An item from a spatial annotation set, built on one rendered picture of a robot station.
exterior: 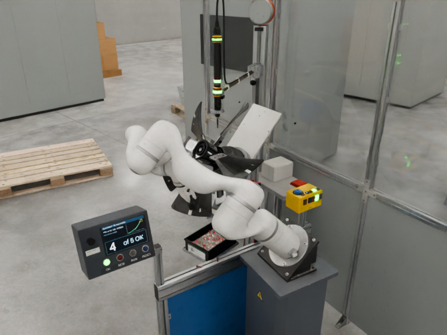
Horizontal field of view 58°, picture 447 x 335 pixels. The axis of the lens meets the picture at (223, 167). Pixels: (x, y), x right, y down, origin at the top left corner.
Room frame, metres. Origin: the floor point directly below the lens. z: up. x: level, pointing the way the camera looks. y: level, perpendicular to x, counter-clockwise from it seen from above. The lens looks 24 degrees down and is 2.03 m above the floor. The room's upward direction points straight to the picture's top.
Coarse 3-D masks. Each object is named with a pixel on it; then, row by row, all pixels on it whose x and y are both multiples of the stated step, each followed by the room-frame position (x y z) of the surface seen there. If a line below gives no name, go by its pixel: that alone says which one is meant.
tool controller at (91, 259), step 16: (128, 208) 1.37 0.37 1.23; (80, 224) 1.24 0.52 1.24; (96, 224) 1.22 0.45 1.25; (112, 224) 1.24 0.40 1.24; (128, 224) 1.27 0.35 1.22; (144, 224) 1.30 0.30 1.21; (80, 240) 1.17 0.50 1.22; (96, 240) 1.19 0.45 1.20; (128, 240) 1.25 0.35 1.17; (144, 240) 1.28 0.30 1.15; (80, 256) 1.19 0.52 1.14; (96, 256) 1.18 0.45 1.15; (112, 256) 1.20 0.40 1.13; (128, 256) 1.23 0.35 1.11; (144, 256) 1.26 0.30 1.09; (96, 272) 1.16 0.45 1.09
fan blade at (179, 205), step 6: (180, 198) 1.86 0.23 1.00; (198, 198) 1.85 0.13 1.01; (204, 198) 1.85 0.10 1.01; (210, 198) 1.86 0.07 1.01; (174, 204) 1.85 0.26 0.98; (180, 204) 1.84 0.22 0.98; (186, 204) 1.83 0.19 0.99; (198, 204) 1.83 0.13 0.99; (204, 204) 1.83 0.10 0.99; (210, 204) 1.83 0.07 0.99; (180, 210) 1.82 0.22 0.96; (186, 210) 1.81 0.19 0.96; (192, 210) 1.81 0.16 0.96; (204, 210) 1.80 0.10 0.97; (210, 210) 1.80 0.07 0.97; (198, 216) 1.78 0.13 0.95; (204, 216) 1.78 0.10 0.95
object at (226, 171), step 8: (216, 160) 1.91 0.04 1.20; (224, 160) 1.90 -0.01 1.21; (232, 160) 1.90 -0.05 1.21; (240, 160) 1.89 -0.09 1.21; (248, 160) 1.88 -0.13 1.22; (256, 160) 1.86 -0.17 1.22; (224, 168) 1.83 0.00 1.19; (232, 168) 1.82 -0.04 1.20; (240, 168) 1.81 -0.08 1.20; (248, 168) 1.80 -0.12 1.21; (232, 176) 1.76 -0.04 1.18; (240, 176) 1.75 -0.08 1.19
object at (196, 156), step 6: (198, 144) 2.05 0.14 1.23; (204, 144) 2.02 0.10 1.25; (210, 144) 2.01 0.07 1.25; (198, 150) 2.03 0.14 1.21; (204, 150) 1.99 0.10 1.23; (210, 150) 1.98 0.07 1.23; (216, 150) 2.02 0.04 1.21; (222, 150) 2.05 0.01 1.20; (198, 156) 1.99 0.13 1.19; (204, 156) 1.96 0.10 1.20; (204, 162) 1.99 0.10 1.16; (210, 162) 1.99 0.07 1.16; (216, 168) 2.00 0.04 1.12
